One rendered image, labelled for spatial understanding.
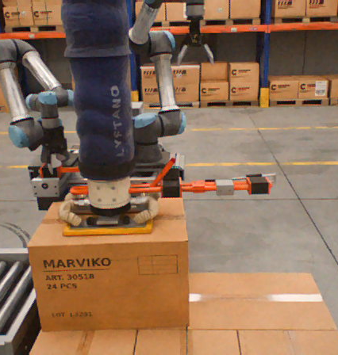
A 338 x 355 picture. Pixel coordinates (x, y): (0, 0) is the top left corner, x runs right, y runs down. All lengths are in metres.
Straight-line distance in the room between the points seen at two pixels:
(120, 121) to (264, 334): 1.00
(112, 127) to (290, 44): 8.86
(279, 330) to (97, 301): 0.73
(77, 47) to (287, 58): 8.91
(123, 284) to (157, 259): 0.17
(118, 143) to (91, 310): 0.67
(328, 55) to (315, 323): 8.96
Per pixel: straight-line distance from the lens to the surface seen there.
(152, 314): 1.72
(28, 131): 2.10
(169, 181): 1.67
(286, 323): 1.82
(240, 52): 10.00
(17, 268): 2.28
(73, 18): 1.46
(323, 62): 10.40
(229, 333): 1.74
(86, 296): 1.69
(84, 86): 1.48
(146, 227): 1.58
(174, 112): 2.10
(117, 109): 1.49
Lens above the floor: 1.70
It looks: 21 degrees down
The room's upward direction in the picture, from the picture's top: 2 degrees counter-clockwise
